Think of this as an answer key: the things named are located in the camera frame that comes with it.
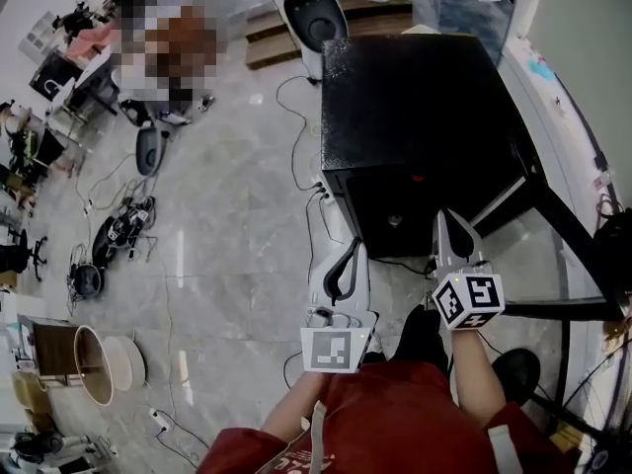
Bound beige strap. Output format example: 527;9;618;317
256;400;328;474
486;425;524;474

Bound brown wooden cabinet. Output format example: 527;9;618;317
32;321;80;380

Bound blue cloth scrap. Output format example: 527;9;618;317
527;59;557;81

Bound black device with cables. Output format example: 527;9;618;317
91;202;152;269

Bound person's black trousers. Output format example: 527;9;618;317
397;304;450;379

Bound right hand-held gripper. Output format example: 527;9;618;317
431;208;506;332

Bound wooden step platform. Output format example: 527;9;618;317
244;0;414;71

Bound glass cabinet door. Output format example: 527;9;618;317
468;130;626;323

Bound black backpack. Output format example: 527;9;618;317
592;212;632;310

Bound round black device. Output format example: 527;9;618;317
71;263;104;299

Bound brown bag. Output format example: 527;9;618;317
599;303;632;356

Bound black shopping bag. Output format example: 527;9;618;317
29;51;83;101

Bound person's left forearm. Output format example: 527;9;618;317
259;370;330;434

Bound person's red shirt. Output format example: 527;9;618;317
197;360;579;474

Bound white power strip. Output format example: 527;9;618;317
149;407;172;434
310;178;338;206

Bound black power cable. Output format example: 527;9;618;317
304;193;435;279
275;74;327;192

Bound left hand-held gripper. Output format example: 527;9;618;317
300;238;380;374

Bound grey oval device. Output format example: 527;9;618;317
135;124;165;177

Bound black cabinet fridge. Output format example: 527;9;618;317
320;35;549;261

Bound white and black floor machine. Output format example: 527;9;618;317
283;0;350;77

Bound beige round disc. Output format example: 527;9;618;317
101;334;148;392

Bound person's right forearm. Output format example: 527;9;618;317
451;328;510;427

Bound black pedestal fan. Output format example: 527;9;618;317
491;336;632;474

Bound black office chair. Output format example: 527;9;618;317
0;227;48;281

